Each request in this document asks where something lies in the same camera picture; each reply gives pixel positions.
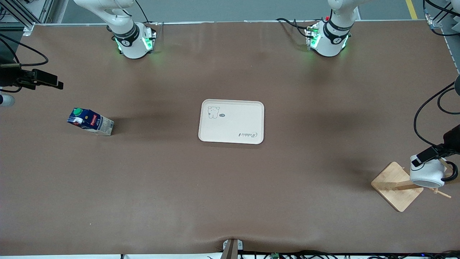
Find white smiley cup black handle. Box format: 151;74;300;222
410;154;459;188

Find aluminium frame corner bracket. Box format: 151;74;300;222
428;14;446;29

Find wooden cup rack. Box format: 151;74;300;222
371;158;460;213

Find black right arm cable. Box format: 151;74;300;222
0;33;49;93

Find black right base cable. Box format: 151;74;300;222
134;0;158;26

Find aluminium frame profile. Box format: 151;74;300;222
0;0;54;36

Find black left base cables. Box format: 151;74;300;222
276;17;310;38

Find brown table mat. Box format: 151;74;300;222
0;21;460;256

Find beige rabbit print tray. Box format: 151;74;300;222
198;99;265;145

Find blue milk carton green cap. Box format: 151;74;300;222
67;107;115;136

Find brown post with grey clamp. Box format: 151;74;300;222
221;238;244;259

